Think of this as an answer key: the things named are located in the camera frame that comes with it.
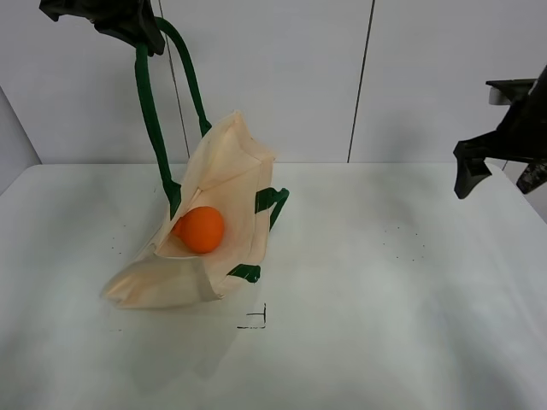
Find camouflage right gripper finger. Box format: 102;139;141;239
516;159;547;193

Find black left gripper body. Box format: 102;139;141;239
39;0;165;56

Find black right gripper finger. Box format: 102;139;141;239
453;135;497;199

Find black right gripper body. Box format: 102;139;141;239
486;68;546;163

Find white linen bag green handles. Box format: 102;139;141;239
102;17;289;309

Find orange fruit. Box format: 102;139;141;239
172;207;225;254

